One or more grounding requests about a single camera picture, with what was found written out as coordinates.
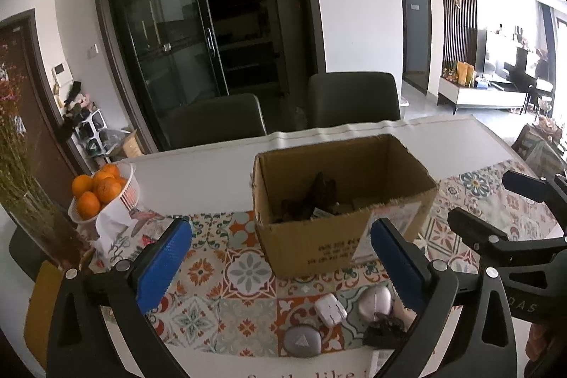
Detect dark slatted wall panel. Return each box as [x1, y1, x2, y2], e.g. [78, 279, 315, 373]
[433, 0, 479, 82]

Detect brown patterned furniture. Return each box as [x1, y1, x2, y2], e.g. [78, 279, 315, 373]
[511, 117, 567, 179]

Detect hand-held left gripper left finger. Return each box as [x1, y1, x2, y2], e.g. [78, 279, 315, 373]
[46, 218, 193, 378]

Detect black rough lump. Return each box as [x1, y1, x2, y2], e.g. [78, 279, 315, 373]
[362, 316, 408, 350]

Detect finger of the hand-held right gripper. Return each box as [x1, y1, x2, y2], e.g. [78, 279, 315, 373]
[503, 170, 567, 224]
[447, 207, 567, 268]

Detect dark interior door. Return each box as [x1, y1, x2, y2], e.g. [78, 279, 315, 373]
[396, 0, 432, 95]

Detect white charger plug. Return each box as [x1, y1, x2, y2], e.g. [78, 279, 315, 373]
[314, 294, 348, 326]

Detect grey case with triangle mark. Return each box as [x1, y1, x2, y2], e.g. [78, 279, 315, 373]
[282, 325, 323, 359]

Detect brown cardboard box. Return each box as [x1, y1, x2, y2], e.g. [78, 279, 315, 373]
[252, 134, 439, 279]

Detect white table cover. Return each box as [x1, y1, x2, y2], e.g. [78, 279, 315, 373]
[0, 114, 532, 378]

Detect small cardboard box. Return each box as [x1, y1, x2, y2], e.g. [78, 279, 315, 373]
[119, 129, 145, 159]

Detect white shoe rack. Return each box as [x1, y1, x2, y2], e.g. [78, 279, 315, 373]
[66, 108, 109, 164]

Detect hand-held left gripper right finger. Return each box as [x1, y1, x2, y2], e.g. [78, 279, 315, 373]
[370, 218, 519, 378]

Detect dried flower bouquet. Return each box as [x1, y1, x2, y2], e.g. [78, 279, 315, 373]
[0, 46, 89, 268]

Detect white printed cloth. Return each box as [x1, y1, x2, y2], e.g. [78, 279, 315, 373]
[91, 201, 178, 268]

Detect dark glass sliding door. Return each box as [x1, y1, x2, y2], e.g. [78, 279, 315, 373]
[91, 0, 329, 153]

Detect brown wooden door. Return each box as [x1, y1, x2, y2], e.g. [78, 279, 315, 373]
[0, 8, 78, 202]

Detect yellow boxes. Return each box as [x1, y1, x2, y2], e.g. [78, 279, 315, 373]
[456, 61, 476, 87]

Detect black piano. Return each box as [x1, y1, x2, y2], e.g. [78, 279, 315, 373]
[505, 48, 554, 113]

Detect shiny heart-shaped gadget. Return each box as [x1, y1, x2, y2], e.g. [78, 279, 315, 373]
[357, 285, 394, 323]

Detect white fruit basket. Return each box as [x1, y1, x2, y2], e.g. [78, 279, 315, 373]
[68, 162, 140, 225]

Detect yellow woven mat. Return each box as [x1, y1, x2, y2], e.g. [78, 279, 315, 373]
[24, 263, 63, 365]

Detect dark grey dining chair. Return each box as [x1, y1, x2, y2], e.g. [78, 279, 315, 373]
[307, 72, 402, 128]
[162, 93, 268, 151]

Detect colourful patterned table mat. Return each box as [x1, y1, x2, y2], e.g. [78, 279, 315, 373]
[89, 159, 559, 361]

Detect white low console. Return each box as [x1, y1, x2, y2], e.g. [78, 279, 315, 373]
[438, 74, 539, 115]

